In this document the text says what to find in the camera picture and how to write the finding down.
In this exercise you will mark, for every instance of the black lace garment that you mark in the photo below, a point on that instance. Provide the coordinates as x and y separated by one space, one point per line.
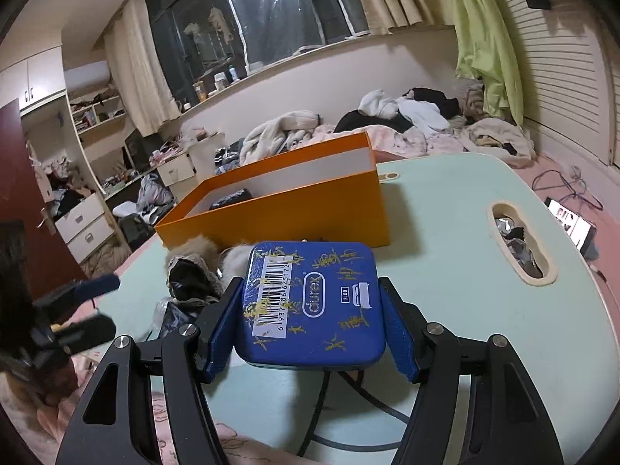
188 277

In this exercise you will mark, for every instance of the lime green hanging garment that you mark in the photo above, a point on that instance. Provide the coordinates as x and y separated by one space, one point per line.
486 53

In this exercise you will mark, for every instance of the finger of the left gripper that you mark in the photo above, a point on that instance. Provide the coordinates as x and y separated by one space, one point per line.
74 294
83 335

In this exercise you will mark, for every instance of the brown fluffy pompom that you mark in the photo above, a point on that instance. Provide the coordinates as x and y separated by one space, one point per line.
199 245

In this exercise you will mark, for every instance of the white drawer cabinet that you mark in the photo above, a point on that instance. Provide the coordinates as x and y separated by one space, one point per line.
85 228

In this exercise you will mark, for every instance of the white fluffy pompom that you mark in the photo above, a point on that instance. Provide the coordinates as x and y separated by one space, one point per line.
235 263

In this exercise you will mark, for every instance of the blue tin box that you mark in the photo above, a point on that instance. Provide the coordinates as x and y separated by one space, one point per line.
311 305

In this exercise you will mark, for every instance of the cream knit sweater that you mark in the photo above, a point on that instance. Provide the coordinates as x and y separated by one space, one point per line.
278 135

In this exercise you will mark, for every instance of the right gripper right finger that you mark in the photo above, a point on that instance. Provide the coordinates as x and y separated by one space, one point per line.
507 422

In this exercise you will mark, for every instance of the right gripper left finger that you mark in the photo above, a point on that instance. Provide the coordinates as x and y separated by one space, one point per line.
113 422

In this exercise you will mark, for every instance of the pink floral blanket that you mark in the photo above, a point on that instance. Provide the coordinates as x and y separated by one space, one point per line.
42 429

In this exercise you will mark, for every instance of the orange cardboard box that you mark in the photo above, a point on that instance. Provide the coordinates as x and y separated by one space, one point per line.
327 191

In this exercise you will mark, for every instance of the white clothes pile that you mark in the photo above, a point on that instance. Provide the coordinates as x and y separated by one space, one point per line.
423 115

